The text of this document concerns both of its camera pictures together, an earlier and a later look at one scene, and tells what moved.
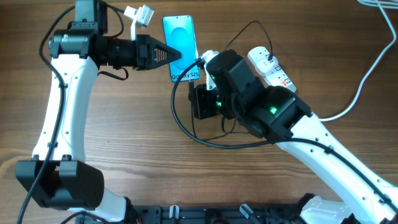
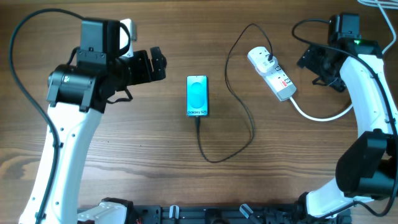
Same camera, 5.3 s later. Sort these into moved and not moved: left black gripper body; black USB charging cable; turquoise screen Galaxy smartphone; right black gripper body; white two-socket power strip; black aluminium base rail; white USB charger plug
Moved: left black gripper body; right black gripper body; turquoise screen Galaxy smartphone; black USB charging cable
Not moved: black aluminium base rail; white two-socket power strip; white USB charger plug
